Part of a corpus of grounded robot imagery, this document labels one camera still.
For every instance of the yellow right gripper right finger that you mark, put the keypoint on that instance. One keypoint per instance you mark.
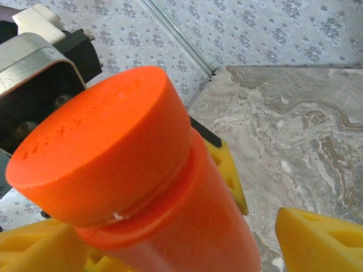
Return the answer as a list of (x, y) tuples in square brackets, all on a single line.
[(317, 246)]

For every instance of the orange bottle cap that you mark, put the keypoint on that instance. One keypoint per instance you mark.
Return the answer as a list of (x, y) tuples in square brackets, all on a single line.
[(99, 141)]

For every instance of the orange pill bottle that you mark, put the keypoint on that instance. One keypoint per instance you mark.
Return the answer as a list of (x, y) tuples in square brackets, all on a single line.
[(184, 226)]

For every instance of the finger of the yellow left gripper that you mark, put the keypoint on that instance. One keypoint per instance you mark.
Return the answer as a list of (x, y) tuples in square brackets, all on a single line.
[(102, 263), (227, 175)]

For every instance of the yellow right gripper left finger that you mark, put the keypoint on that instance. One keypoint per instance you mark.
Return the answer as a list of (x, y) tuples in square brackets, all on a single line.
[(34, 249)]

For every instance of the aluminium frame post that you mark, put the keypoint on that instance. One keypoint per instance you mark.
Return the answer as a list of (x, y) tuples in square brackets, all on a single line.
[(181, 39)]

